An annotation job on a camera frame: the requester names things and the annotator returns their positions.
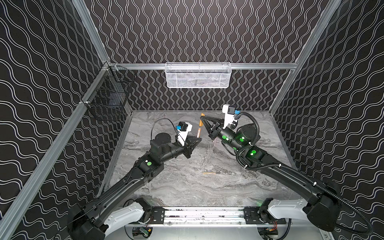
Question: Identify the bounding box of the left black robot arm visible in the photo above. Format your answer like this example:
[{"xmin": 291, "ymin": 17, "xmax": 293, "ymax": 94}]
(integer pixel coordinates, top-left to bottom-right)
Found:
[{"xmin": 67, "ymin": 133, "xmax": 202, "ymax": 240}]

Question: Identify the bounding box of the white wire mesh basket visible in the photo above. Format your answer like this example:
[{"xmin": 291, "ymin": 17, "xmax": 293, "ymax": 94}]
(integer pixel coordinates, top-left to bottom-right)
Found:
[{"xmin": 165, "ymin": 62, "xmax": 232, "ymax": 89}]

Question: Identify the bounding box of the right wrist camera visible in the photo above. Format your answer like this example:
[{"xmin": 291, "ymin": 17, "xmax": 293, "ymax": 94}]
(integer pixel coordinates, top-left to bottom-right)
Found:
[{"xmin": 222, "ymin": 104, "xmax": 240, "ymax": 130}]

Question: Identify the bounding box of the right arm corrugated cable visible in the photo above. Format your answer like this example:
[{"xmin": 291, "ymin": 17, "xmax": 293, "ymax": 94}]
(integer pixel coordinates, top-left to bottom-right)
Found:
[{"xmin": 235, "ymin": 111, "xmax": 374, "ymax": 235}]

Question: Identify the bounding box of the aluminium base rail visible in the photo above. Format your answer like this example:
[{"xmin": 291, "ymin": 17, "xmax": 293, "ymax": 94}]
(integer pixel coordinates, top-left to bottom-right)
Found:
[{"xmin": 85, "ymin": 206, "xmax": 326, "ymax": 226}]

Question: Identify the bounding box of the tan pen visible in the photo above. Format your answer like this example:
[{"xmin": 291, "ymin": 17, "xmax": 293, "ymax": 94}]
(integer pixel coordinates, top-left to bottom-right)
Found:
[{"xmin": 202, "ymin": 172, "xmax": 222, "ymax": 175}]

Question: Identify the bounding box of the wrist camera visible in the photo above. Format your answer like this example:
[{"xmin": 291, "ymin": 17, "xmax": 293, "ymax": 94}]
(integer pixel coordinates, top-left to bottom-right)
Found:
[
  {"xmin": 176, "ymin": 121, "xmax": 193, "ymax": 146},
  {"xmin": 222, "ymin": 104, "xmax": 240, "ymax": 130}
]

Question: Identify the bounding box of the black wire mesh basket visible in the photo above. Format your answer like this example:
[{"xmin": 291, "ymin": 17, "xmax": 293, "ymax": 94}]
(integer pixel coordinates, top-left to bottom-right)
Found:
[{"xmin": 85, "ymin": 67, "xmax": 132, "ymax": 122}]

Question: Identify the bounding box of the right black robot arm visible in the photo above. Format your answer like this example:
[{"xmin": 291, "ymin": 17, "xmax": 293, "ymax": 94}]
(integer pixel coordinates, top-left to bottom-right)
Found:
[{"xmin": 201, "ymin": 112, "xmax": 342, "ymax": 232}]

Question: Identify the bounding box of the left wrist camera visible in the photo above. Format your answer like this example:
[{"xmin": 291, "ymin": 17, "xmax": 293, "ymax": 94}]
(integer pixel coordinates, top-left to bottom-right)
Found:
[{"xmin": 176, "ymin": 121, "xmax": 193, "ymax": 146}]

